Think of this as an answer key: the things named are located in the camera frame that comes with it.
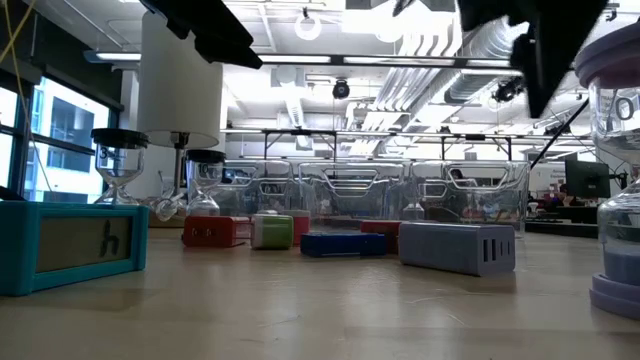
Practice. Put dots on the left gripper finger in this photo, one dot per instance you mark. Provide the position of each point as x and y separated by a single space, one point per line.
230 54
200 20

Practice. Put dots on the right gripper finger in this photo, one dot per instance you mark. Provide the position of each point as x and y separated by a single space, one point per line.
555 45

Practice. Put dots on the blue sand hourglass marked 10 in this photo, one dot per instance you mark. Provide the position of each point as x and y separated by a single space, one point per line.
205 156

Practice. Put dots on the green sand hourglass marked 3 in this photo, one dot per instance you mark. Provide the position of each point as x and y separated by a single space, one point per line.
119 138

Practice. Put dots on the green white adapter cube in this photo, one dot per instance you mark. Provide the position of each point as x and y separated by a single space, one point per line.
272 234

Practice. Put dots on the pink white adapter cube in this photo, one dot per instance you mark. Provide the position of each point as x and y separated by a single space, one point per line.
301 227

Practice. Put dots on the blue rectangular box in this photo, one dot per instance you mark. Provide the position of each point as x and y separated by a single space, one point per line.
343 245

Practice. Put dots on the red rectangular box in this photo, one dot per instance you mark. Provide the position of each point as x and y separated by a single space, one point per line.
380 227

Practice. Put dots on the lavender box with slots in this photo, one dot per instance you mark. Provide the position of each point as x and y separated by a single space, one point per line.
440 247

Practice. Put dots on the teal digital clock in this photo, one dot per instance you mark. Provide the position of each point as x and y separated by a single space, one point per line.
75 245

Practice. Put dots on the black ceiling spotlight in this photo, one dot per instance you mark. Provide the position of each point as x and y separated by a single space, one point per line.
507 90

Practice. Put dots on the long linear ceiling light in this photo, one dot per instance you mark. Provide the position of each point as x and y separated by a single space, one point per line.
300 59

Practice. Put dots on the white cylinder shade table lamp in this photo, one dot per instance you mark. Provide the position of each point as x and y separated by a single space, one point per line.
175 100

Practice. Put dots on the fluorescent ceiling light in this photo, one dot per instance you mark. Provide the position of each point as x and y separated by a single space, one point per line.
117 56

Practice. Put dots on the black computer monitor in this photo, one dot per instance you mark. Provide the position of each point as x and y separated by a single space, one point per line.
587 180

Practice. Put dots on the clear plastic bin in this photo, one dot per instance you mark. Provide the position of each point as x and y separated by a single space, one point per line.
480 200
350 200
260 190

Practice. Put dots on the person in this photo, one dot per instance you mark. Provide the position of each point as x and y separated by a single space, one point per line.
564 192

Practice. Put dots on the red plug adapter box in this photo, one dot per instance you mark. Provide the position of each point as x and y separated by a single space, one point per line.
210 232

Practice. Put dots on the black desk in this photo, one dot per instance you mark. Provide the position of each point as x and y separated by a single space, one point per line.
560 227

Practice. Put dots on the black ceiling rail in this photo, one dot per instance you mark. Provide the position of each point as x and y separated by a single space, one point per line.
611 15

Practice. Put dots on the white ceiling duct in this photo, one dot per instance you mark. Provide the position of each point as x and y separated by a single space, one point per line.
292 105

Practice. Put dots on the black metal rack frame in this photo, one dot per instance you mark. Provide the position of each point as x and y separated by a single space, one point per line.
300 132

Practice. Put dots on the black ceiling dome camera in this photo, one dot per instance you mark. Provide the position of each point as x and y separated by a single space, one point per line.
341 90

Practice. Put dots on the large window dark frame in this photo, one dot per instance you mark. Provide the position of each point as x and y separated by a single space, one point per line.
22 150

